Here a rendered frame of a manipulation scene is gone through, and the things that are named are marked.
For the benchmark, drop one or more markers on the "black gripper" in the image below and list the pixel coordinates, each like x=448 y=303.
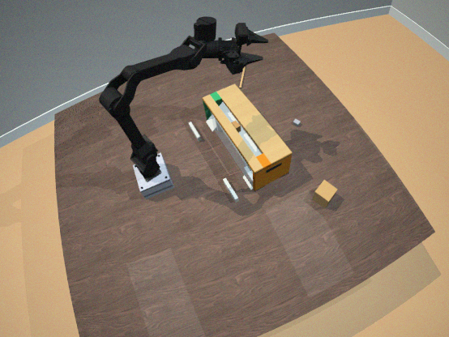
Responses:
x=243 y=36

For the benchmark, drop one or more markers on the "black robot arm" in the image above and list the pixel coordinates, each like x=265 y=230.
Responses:
x=182 y=58

